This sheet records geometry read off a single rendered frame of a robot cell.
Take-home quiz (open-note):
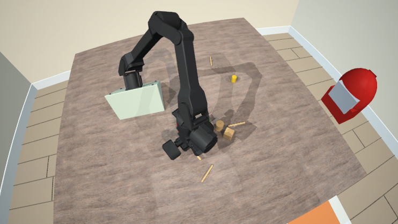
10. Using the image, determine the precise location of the light wooden cylinder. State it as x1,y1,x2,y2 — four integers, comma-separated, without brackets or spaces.
215,120,224,132

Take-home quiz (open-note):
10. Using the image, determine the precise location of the light wooden block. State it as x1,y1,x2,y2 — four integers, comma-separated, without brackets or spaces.
223,128,235,140

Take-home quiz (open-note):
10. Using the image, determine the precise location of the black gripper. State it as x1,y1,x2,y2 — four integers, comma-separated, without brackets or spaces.
162,121,214,160

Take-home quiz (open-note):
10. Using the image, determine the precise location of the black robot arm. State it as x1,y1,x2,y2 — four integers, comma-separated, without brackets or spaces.
118,11,218,156

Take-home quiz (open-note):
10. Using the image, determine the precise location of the yellow cylinder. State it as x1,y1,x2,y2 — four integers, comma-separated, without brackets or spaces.
231,75,237,83

